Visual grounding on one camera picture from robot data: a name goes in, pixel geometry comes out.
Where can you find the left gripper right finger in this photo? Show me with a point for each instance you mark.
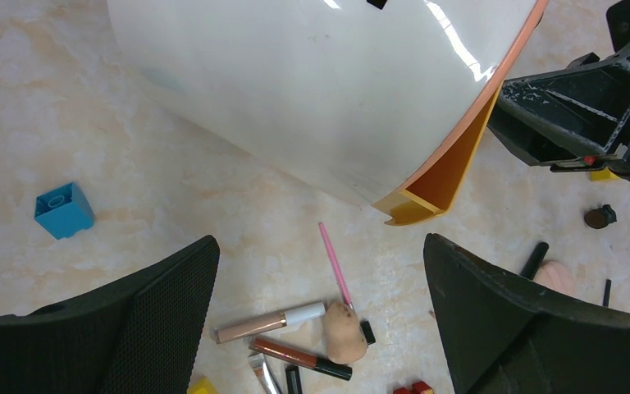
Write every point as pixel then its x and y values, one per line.
pixel 502 333

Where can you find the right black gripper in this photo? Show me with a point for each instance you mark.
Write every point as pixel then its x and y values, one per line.
pixel 575 119

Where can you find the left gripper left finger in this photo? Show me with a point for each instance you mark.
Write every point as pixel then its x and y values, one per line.
pixel 138 334

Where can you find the black makeup brush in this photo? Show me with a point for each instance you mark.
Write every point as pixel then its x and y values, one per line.
pixel 535 260

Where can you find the cream round drawer organizer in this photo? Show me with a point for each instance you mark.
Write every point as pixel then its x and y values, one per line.
pixel 378 103

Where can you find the thin black stick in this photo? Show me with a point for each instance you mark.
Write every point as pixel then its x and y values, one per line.
pixel 607 293

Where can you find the beige makeup sponge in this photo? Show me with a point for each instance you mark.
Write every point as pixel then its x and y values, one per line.
pixel 345 342

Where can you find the yellow rectangular block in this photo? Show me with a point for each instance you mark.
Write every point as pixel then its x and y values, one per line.
pixel 603 175

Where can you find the yellow wedge block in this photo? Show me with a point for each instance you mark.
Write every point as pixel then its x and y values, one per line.
pixel 202 386

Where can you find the pink round powder puff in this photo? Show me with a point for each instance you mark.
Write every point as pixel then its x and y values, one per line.
pixel 557 277

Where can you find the nude concealer tube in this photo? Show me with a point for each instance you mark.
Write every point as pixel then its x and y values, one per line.
pixel 269 322

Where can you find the red owl number toy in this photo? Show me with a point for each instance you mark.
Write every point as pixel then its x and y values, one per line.
pixel 419 387

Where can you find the white glue tube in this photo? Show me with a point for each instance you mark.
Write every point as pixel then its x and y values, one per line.
pixel 262 371

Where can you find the brown lipstick tube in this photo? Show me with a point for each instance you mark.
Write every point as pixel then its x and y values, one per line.
pixel 301 358

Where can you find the small blue block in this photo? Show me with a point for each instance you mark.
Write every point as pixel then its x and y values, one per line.
pixel 64 211

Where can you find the red lip gloss tube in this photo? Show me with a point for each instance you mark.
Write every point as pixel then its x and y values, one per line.
pixel 293 381

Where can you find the pink thin brush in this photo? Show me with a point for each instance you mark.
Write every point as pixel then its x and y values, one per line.
pixel 365 326

